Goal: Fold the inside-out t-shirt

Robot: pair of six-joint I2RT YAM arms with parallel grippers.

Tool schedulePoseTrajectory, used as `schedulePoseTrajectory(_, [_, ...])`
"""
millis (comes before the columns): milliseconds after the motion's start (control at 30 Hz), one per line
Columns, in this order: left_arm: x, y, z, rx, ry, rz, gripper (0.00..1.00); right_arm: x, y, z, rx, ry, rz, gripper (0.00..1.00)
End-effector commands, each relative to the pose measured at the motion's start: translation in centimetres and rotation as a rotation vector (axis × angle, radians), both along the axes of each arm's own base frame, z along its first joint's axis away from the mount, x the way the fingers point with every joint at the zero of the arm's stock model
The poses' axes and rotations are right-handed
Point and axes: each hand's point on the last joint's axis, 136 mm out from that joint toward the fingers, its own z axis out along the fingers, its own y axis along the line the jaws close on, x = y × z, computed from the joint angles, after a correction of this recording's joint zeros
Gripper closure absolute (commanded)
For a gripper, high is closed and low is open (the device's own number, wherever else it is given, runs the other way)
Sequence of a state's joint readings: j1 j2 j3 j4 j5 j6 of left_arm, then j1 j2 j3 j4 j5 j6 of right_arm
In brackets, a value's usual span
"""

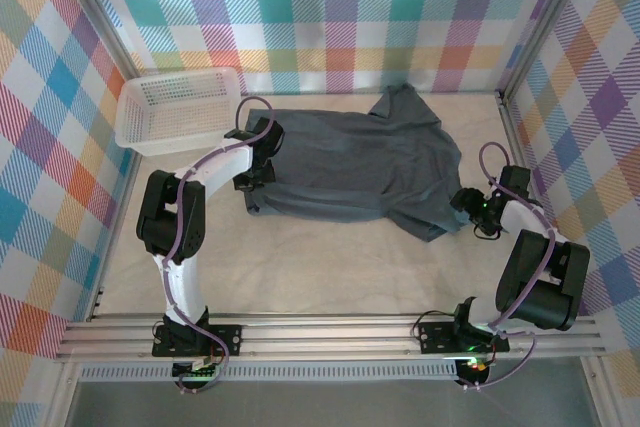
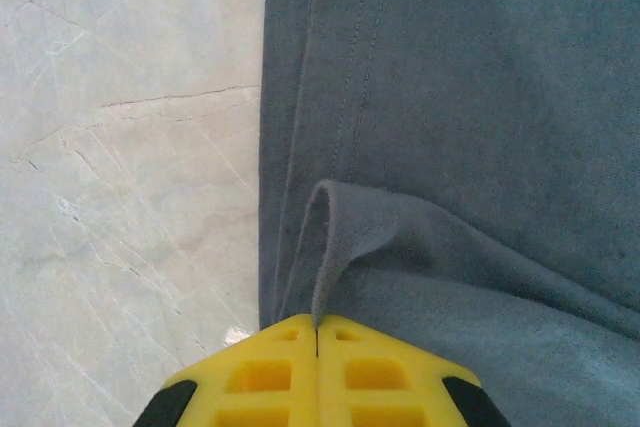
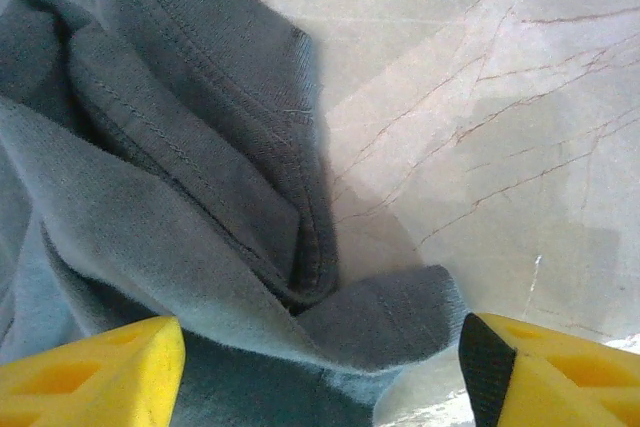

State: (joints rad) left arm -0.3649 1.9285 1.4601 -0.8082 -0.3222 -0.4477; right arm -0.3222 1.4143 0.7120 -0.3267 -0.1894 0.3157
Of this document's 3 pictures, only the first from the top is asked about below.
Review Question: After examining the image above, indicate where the grey-blue t-shirt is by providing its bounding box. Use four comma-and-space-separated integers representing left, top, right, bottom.
243, 82, 464, 244

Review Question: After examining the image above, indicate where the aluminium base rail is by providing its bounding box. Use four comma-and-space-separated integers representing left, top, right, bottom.
52, 313, 609, 361

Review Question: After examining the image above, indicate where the grey slotted cable duct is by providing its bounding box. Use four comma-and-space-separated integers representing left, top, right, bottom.
79, 360, 461, 382

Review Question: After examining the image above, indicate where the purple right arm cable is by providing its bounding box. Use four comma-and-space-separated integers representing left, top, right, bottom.
454, 141, 559, 391

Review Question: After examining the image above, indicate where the white perforated plastic basket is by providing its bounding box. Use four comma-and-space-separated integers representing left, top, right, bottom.
114, 66, 243, 158

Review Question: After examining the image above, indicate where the aluminium frame post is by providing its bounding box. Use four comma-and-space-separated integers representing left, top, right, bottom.
497, 0, 594, 98
52, 0, 144, 78

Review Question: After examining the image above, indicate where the small controller circuit board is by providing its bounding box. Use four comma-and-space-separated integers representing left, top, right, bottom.
457, 356, 494, 378
172, 356, 221, 381

